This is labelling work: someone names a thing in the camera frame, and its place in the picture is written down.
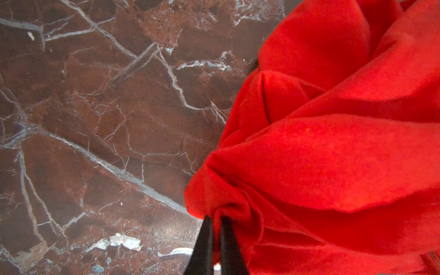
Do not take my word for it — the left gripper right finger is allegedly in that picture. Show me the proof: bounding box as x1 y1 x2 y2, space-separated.
220 217 250 275

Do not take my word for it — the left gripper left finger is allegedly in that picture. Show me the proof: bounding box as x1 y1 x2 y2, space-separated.
183 215 214 275

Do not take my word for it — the red cloth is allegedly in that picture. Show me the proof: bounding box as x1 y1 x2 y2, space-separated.
184 1 440 275

